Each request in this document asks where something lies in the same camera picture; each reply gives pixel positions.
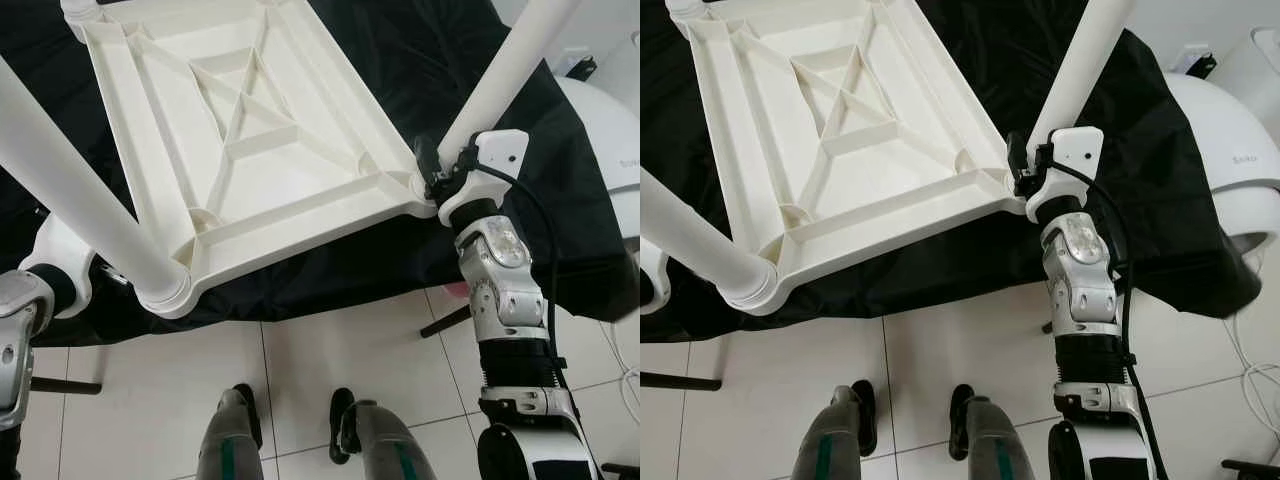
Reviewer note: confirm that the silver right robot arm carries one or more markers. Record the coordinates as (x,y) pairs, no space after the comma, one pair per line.
(500,280)
(1080,280)

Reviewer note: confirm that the black furniture piece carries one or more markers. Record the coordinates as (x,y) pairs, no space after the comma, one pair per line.
(1250,468)
(620,470)

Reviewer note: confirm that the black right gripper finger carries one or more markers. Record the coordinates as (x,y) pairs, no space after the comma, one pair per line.
(1016,152)
(427,158)

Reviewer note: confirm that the white plastic table top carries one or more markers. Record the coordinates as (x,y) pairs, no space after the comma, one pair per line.
(900,200)
(300,200)

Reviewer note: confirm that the black tablecloth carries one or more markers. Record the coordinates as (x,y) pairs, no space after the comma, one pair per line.
(420,60)
(1150,200)

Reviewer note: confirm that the white rounded plastic container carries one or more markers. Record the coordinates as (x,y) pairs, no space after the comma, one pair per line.
(1255,70)
(620,70)

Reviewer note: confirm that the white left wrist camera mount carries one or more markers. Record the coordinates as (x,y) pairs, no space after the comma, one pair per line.
(650,255)
(70,240)

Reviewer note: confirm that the white round appliance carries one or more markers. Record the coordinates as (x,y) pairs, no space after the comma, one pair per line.
(1230,160)
(605,150)

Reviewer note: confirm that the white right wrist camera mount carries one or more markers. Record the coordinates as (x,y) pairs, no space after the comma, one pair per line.
(500,150)
(1078,148)

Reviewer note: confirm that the pink cloth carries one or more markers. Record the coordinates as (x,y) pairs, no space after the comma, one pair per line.
(457,290)

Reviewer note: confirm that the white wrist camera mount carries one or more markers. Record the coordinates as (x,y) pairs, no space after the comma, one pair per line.
(1078,148)
(500,150)
(70,240)
(650,255)

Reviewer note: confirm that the grey robot right leg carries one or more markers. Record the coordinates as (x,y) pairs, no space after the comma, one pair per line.
(995,442)
(385,445)

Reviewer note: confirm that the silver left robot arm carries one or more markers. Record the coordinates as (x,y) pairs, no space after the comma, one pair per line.
(657,287)
(20,340)

